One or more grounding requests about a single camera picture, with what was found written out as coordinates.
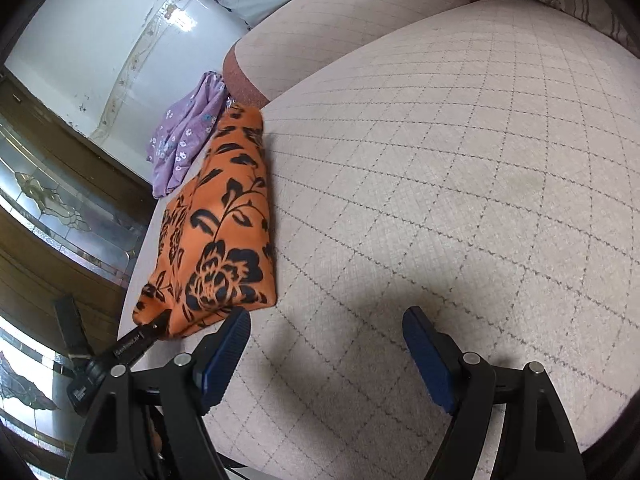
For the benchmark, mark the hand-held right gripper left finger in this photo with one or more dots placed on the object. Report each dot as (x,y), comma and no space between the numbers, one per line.
(225,360)

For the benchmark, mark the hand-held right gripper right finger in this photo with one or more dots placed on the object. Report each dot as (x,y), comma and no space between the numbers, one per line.
(430,360)

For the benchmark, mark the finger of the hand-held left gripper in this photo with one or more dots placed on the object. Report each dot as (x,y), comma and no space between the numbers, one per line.
(132,342)

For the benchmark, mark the orange black floral garment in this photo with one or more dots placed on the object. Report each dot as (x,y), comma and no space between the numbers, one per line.
(225,210)

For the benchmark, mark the wooden door with glass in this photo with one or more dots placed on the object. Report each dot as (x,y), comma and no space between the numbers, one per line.
(50,160)

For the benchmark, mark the purple floral cloth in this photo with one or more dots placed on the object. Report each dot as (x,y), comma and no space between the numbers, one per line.
(180,140)

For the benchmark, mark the clear plastic bag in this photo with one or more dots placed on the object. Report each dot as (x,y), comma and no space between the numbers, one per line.
(232,103)

